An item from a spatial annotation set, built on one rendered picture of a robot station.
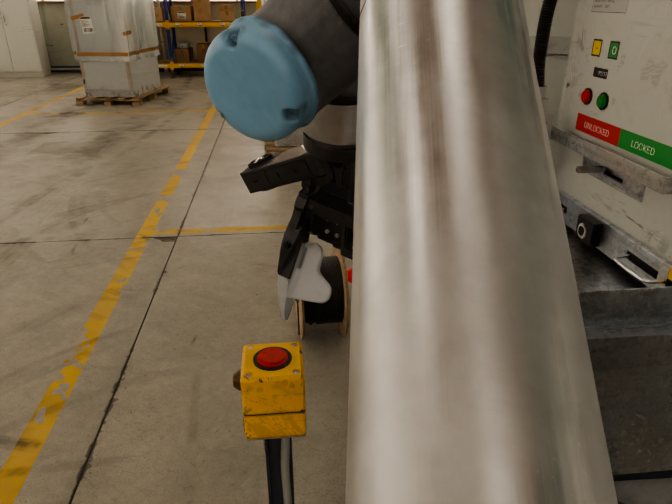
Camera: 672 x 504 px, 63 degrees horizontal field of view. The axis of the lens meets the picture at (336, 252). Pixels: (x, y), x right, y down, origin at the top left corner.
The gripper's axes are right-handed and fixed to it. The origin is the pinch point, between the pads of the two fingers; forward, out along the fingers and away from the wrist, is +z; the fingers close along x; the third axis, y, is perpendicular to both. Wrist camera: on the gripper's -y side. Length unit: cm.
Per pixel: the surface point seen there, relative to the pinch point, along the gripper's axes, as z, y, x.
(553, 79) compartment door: 10, 4, 105
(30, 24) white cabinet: 305, -962, 542
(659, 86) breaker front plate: -9, 26, 65
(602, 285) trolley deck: 23, 31, 49
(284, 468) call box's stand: 28.5, 1.5, -9.1
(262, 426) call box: 18.6, -1.0, -10.3
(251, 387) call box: 12.5, -2.9, -9.6
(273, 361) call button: 11.4, -2.6, -5.6
